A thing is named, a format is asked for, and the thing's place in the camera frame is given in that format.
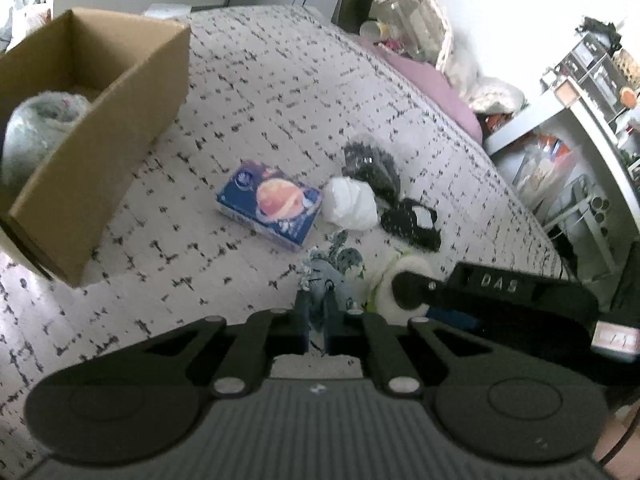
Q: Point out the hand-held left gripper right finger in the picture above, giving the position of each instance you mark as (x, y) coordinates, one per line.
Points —
(331, 312)

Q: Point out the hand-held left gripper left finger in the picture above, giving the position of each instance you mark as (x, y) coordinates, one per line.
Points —
(301, 312)

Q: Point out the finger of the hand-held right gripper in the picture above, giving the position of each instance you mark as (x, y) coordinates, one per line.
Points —
(407, 287)

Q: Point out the white round roll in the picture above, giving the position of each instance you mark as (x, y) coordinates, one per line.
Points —
(395, 280)

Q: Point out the grey floral cloth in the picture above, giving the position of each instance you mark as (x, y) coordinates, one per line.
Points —
(332, 270)

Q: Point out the brown cardboard box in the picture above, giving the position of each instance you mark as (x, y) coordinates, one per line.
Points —
(130, 105)

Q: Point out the black and white pouch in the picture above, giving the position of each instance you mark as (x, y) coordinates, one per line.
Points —
(412, 225)

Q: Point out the white crumpled bag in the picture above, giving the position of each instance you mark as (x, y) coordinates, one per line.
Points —
(350, 202)

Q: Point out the blue planet picture box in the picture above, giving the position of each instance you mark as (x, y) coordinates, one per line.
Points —
(270, 202)

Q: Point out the black patterned cloth in bag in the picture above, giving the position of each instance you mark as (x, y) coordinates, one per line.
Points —
(370, 162)

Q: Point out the clear plastic storage box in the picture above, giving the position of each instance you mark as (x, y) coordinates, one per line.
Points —
(540, 167)

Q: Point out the white desk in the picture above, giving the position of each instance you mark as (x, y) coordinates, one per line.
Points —
(575, 130)

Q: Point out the purple pillow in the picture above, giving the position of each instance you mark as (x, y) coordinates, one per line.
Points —
(430, 85)

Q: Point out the white plastic bag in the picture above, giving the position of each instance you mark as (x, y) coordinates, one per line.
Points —
(492, 94)

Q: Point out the speckled white bedspread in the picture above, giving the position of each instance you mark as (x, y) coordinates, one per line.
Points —
(280, 85)

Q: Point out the desk organizer shelf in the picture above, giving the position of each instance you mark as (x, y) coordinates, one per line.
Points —
(597, 65)

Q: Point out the white wicker basket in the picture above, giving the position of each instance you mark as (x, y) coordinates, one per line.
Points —
(442, 35)

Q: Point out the clear plastic bottle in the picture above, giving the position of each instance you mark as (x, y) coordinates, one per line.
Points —
(400, 12)

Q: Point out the bubble wrap bundle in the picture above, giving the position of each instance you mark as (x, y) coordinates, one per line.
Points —
(35, 130)

